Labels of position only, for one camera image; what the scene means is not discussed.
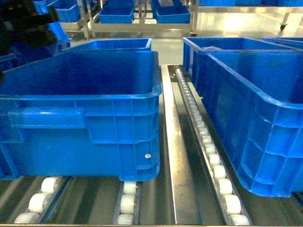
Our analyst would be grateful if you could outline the steel flow rack shelf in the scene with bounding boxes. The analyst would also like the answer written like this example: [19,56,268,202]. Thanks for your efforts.
[37,65,303,227]

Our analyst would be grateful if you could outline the blue bin front left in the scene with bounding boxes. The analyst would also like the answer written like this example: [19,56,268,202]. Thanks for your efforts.
[0,50,162,181]

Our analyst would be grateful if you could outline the blue bin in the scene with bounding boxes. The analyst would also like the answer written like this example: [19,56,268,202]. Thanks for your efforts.
[182,37,295,80]
[62,38,152,52]
[262,37,303,49]
[0,22,72,71]
[0,50,162,181]
[196,51,303,197]

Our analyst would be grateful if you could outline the blue bin rear left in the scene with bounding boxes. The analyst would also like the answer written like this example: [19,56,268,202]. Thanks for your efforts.
[62,38,152,52]

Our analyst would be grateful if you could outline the blue bin rear right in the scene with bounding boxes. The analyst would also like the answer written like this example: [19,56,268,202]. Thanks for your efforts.
[182,37,295,80]

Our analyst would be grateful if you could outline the blue bin front right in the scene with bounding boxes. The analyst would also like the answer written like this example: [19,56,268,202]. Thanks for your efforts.
[196,51,303,197]

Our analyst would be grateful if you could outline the blue bin far left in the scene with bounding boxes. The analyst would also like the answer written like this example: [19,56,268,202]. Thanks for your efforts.
[0,22,72,71]

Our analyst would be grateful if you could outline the blue bin far right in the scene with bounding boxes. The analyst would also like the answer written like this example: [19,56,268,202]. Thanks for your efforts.
[262,37,303,49]

